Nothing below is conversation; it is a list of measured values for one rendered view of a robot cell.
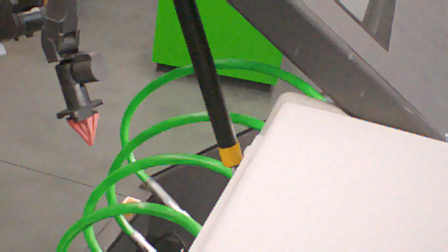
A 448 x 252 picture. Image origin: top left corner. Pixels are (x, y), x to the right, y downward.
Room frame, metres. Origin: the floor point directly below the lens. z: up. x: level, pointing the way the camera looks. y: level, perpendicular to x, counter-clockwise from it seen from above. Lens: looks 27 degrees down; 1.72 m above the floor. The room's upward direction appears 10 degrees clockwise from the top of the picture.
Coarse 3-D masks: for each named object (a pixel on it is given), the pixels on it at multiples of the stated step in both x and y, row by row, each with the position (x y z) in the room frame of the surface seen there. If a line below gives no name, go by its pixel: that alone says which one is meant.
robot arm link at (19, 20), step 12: (0, 0) 1.28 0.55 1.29; (12, 0) 1.28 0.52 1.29; (24, 0) 1.28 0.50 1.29; (36, 0) 1.32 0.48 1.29; (0, 12) 1.28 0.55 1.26; (12, 12) 1.27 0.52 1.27; (0, 24) 1.28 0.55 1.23; (12, 24) 1.27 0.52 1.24; (24, 24) 1.28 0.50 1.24; (12, 36) 1.27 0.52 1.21
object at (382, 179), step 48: (288, 96) 0.40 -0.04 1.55; (288, 144) 0.33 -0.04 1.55; (336, 144) 0.34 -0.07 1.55; (384, 144) 0.35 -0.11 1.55; (432, 144) 0.36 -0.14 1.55; (240, 192) 0.26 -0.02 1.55; (288, 192) 0.27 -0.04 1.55; (336, 192) 0.28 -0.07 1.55; (384, 192) 0.29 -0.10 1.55; (432, 192) 0.30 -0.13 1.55; (240, 240) 0.22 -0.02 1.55; (288, 240) 0.23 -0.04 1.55; (336, 240) 0.23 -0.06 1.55; (384, 240) 0.24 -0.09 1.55; (432, 240) 0.25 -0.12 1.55
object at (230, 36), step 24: (168, 0) 4.09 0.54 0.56; (216, 0) 4.08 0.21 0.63; (168, 24) 4.09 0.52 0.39; (216, 24) 4.08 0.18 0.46; (240, 24) 4.08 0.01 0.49; (168, 48) 4.09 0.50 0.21; (216, 48) 4.08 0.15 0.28; (240, 48) 4.08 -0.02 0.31; (264, 48) 4.08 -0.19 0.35; (240, 72) 4.08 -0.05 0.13
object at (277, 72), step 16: (224, 64) 0.78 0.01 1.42; (240, 64) 0.78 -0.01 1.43; (256, 64) 0.77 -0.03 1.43; (160, 80) 0.80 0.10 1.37; (288, 80) 0.76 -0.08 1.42; (144, 96) 0.81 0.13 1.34; (320, 96) 0.76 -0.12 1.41; (128, 112) 0.81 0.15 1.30; (128, 128) 0.82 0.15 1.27; (128, 160) 0.81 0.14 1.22; (144, 176) 0.81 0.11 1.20
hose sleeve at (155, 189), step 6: (150, 180) 0.80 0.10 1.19; (150, 186) 0.80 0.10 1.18; (156, 186) 0.80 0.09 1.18; (156, 192) 0.80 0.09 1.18; (162, 192) 0.80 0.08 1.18; (156, 198) 0.80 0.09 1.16; (162, 198) 0.80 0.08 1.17; (168, 198) 0.80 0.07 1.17; (162, 204) 0.80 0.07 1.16; (168, 204) 0.79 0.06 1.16; (174, 204) 0.80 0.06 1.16; (180, 210) 0.79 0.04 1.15
